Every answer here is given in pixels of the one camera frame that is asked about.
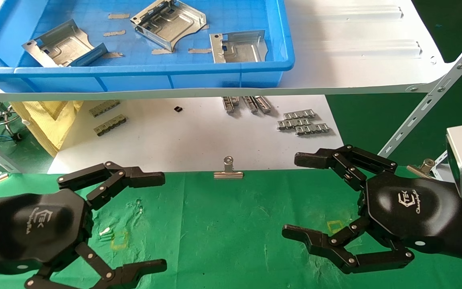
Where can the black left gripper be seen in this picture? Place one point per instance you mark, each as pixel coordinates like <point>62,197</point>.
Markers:
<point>34,224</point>

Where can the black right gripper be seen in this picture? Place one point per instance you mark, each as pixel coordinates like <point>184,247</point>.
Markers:
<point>407,208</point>

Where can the stamped sheet metal part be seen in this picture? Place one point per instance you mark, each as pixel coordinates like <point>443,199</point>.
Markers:
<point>243,50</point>
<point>175,20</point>
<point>62,44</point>

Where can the silver clip strip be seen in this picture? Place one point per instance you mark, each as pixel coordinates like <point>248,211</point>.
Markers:
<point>293,123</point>
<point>313,129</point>
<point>299,114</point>

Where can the grey connector strip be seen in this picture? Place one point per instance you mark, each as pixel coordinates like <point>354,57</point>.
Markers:
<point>104,108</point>
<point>110,125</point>

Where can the green table cloth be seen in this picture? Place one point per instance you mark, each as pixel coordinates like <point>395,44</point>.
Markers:
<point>223,233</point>

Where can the white paper sheet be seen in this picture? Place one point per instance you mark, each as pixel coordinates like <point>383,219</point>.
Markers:
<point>183,136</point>

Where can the yellow cloth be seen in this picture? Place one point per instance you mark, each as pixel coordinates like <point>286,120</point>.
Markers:
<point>50,124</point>

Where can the white metal shelf board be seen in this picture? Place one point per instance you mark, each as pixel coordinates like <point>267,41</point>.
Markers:
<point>355,64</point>

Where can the blue plastic bin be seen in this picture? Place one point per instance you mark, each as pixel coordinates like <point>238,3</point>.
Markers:
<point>134,76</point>

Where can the silver rail piece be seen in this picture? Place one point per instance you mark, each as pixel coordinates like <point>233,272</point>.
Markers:
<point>264,104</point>
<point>229,105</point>
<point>250,104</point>

